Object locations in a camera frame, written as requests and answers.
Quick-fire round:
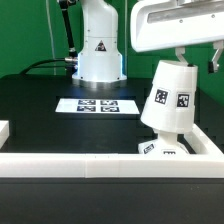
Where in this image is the white lamp shade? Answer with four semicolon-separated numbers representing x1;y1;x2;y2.
141;60;198;134

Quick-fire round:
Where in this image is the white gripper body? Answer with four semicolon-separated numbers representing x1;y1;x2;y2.
130;0;224;52

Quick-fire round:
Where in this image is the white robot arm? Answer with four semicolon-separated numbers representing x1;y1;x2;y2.
72;0;224;88

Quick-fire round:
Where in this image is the white marker sheet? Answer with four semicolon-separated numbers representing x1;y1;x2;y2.
56;98;139;114

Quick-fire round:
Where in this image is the black cable bundle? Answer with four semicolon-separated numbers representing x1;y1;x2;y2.
19;57;78;76

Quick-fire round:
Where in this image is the white fence wall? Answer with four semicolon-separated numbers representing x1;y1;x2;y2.
0;120;224;178

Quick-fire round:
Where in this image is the white lamp base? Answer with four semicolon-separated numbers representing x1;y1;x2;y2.
138;130;189;156

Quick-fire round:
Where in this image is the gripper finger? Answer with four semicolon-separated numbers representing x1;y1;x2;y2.
208;41;224;73
175;47;193;67

